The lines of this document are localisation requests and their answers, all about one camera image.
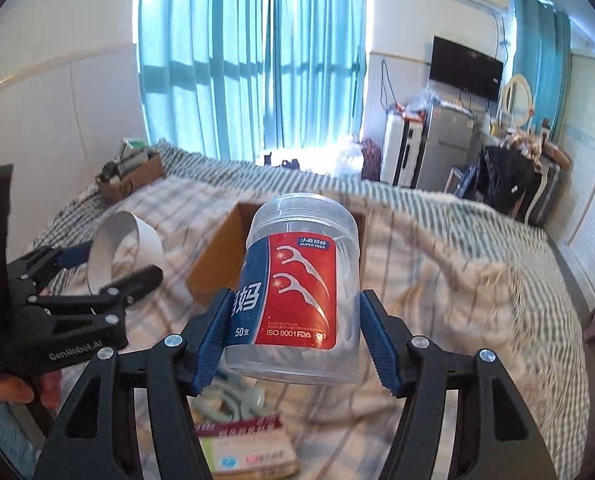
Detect black clothes on chair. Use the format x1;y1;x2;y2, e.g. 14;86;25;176
455;145;544;221

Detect clear floss pick jar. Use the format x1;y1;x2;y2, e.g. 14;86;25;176
224;193;360;385

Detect silver mini fridge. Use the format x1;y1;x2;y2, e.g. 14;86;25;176
416;103;475;192

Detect oval white mirror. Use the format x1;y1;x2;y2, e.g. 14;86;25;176
497;74;534;130

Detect blue curtain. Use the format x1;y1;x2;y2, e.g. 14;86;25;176
134;0;367;162
512;0;571;143

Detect plaid blanket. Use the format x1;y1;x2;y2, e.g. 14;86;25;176
35;177;589;479

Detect white tape roll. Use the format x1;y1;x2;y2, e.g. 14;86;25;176
87;211;165;295

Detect white sliding wardrobe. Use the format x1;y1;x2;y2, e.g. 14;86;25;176
546;50;595;309

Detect right blue curtain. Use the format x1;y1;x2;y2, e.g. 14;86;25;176
512;0;571;143

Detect white suitcase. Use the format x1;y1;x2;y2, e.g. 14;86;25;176
380;112;423;188

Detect black wall television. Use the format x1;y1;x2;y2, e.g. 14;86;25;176
429;36;503;101

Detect grey checked bed sheet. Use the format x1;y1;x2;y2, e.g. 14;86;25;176
26;138;559;271

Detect person's left hand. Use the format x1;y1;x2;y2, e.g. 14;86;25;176
0;370;63;412

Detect amoxicillin medicine box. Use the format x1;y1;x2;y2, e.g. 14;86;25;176
195;414;299;479

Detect small cardboard box with items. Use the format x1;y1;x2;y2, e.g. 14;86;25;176
96;138;166;205

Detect open cardboard box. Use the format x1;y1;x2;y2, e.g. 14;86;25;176
186;193;365;310

